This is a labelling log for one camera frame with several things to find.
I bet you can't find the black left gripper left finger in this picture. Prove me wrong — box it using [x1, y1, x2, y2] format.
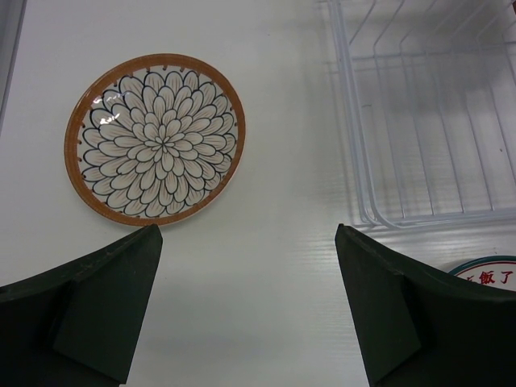
[1, 224, 163, 386]

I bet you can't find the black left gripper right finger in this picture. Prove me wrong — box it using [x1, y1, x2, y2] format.
[335, 224, 515, 386]

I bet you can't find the white plate orange sunburst print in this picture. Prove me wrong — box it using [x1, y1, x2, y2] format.
[448, 256, 516, 291]

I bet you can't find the flower pattern brown rim plate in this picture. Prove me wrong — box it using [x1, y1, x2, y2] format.
[64, 53, 246, 227]

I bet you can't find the white wire dish rack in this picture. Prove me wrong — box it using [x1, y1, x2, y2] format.
[327, 1, 515, 230]

